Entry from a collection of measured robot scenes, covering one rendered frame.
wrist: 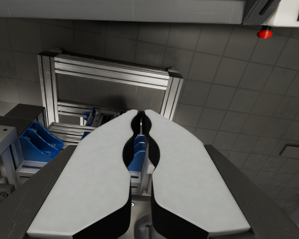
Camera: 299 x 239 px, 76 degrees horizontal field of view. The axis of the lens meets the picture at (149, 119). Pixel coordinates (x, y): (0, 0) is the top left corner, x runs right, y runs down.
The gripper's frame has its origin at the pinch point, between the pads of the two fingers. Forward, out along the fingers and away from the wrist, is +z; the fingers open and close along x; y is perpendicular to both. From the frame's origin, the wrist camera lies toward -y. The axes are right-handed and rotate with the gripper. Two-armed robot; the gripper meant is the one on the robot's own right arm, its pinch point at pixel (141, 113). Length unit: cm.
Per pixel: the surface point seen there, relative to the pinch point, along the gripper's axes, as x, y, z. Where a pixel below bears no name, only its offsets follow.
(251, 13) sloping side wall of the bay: 19.4, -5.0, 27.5
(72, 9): -12.2, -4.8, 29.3
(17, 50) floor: -81, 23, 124
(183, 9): 7.7, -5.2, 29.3
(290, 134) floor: 134, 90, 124
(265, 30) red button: 33, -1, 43
